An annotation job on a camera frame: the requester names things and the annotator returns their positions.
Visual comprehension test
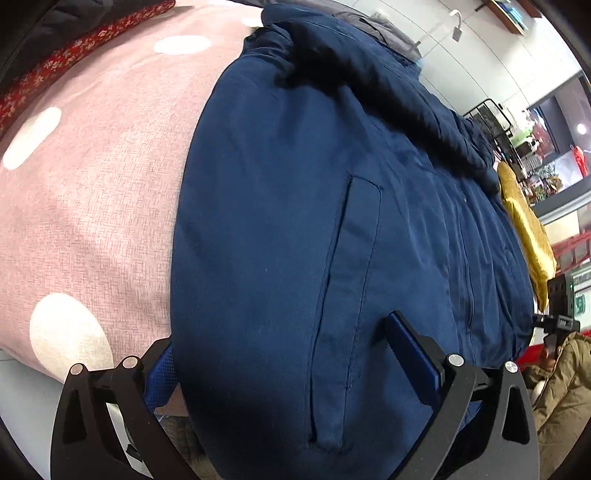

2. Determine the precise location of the grey garment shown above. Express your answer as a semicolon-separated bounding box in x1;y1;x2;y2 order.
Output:
330;9;422;63

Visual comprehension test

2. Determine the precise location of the black metal rack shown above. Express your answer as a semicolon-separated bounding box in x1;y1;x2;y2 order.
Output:
462;99;514;146

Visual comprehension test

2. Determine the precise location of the white gooseneck lamp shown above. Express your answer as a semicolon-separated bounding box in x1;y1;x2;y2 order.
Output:
416;9;466;47

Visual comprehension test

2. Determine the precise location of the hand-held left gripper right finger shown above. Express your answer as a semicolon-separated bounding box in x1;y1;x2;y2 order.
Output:
385;311;540;480

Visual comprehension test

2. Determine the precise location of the wooden wall shelf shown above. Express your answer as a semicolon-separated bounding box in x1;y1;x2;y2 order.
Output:
489;0;532;35

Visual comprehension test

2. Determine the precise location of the red floral cloth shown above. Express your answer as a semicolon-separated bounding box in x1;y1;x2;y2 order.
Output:
0;0;177;137

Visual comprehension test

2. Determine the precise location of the person's olive jacket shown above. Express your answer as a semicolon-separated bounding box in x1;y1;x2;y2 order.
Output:
159;415;218;480

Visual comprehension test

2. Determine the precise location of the red hanging ornament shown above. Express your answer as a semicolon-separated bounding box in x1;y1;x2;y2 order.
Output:
571;144;590;177

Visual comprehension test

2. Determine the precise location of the navy blue jacket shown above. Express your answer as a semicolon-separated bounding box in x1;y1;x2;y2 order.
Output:
170;4;536;480

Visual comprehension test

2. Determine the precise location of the black quilted cloth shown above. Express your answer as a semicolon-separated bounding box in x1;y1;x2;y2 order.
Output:
0;0;160;90

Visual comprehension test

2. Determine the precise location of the red plastic crate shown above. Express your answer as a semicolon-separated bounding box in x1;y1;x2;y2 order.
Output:
554;233;591;274

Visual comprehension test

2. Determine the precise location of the pink polka dot bed sheet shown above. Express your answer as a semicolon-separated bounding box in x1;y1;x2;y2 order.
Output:
0;0;269;384

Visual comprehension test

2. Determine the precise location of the golden satin garment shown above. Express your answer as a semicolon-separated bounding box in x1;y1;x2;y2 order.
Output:
496;161;558;311

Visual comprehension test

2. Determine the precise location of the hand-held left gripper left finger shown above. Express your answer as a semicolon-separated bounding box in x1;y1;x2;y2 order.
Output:
50;339;199;480

